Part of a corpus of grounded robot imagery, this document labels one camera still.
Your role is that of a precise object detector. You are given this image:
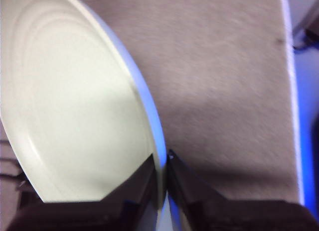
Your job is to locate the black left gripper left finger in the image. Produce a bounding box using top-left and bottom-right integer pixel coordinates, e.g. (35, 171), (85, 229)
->
(4, 153), (161, 231)

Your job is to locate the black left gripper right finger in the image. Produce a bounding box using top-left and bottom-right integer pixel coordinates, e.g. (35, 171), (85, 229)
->
(167, 148), (319, 231)

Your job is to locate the pale green round plate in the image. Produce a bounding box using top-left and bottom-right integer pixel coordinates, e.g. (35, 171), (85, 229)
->
(0, 0), (181, 231)

